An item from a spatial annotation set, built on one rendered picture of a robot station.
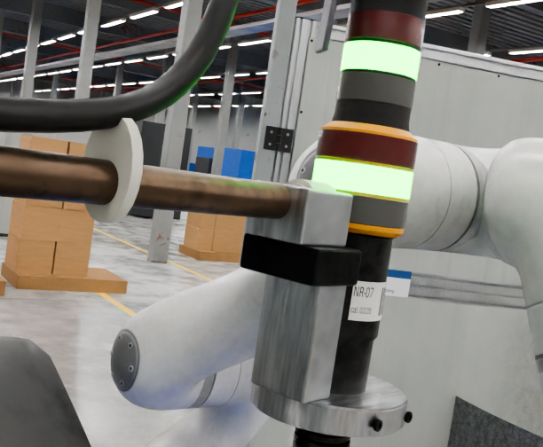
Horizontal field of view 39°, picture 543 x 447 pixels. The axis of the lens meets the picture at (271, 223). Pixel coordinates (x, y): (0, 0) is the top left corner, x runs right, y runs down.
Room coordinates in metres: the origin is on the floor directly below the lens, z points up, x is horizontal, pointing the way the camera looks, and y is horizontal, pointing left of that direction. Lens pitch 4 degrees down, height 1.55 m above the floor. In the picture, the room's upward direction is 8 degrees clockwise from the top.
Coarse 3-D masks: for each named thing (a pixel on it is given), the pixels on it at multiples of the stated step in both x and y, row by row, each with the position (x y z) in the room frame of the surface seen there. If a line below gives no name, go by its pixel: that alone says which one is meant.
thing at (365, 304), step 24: (360, 240) 0.32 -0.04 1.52; (384, 240) 0.32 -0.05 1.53; (360, 264) 0.32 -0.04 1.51; (384, 264) 0.33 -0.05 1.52; (360, 288) 0.32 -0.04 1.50; (384, 288) 0.33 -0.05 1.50; (360, 312) 0.32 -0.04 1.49; (360, 336) 0.32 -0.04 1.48; (336, 360) 0.32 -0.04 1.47; (360, 360) 0.32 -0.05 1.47; (336, 384) 0.32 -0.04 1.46; (360, 384) 0.33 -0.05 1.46; (312, 432) 0.33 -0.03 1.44
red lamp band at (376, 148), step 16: (320, 144) 0.33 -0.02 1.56; (336, 144) 0.32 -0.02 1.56; (352, 144) 0.32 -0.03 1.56; (368, 144) 0.32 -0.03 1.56; (384, 144) 0.32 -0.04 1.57; (400, 144) 0.32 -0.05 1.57; (416, 144) 0.33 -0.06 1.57; (368, 160) 0.32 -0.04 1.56; (384, 160) 0.32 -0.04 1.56; (400, 160) 0.32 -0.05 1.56
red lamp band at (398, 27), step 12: (360, 12) 0.33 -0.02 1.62; (372, 12) 0.32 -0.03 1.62; (384, 12) 0.32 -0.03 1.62; (396, 12) 0.32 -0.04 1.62; (348, 24) 0.33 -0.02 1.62; (360, 24) 0.33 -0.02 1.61; (372, 24) 0.32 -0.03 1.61; (384, 24) 0.32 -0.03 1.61; (396, 24) 0.32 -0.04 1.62; (408, 24) 0.32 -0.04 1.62; (420, 24) 0.33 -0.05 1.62; (348, 36) 0.33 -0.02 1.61; (360, 36) 0.32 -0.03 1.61; (372, 36) 0.32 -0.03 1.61; (384, 36) 0.32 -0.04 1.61; (396, 36) 0.32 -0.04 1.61; (408, 36) 0.32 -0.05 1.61; (420, 36) 0.33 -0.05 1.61; (420, 48) 0.33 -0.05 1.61
